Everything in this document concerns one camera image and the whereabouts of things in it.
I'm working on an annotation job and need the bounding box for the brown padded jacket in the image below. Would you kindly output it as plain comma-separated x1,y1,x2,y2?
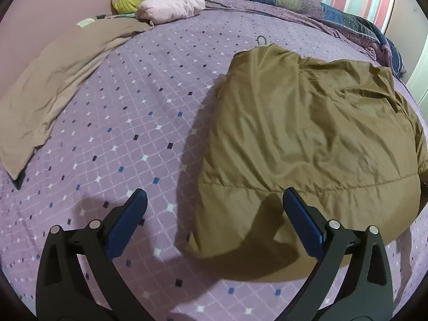
184,35,428,273

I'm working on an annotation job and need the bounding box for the beige cloth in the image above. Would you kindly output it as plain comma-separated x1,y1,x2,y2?
0,17,152,179

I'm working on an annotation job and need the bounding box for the pink pillow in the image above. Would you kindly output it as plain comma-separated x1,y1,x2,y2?
136,0,205,25

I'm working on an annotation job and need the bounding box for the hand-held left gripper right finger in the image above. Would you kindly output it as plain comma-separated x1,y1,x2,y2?
282,188,395,321

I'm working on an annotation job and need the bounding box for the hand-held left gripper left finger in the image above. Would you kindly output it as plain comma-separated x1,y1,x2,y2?
35,189,158,321

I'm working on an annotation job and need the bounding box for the white cabinet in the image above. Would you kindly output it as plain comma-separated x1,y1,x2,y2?
384,0,428,104

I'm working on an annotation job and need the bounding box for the purple patterned bed sheet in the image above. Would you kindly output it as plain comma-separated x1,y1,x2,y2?
0,0,428,321

